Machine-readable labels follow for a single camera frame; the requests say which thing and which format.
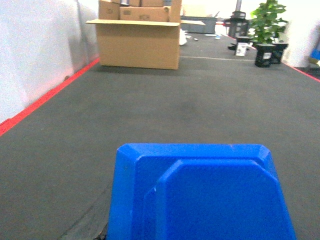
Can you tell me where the large cardboard box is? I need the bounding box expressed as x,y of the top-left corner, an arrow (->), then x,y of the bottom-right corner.
85,0 -> 206,71

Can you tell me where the blue block part with knob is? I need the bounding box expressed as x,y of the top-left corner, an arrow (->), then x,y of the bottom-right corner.
107,143 -> 296,240

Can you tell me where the green potted plant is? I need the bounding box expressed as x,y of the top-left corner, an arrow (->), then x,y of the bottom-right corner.
249,0 -> 288,48

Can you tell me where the black crate with white label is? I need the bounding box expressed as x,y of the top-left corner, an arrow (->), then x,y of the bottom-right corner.
254,43 -> 276,68

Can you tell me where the white sign stand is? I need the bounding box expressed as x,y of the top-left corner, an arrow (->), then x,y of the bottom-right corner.
234,42 -> 250,57

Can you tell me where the dark grey floor mat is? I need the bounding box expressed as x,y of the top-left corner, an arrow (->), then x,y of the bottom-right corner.
0,34 -> 320,240

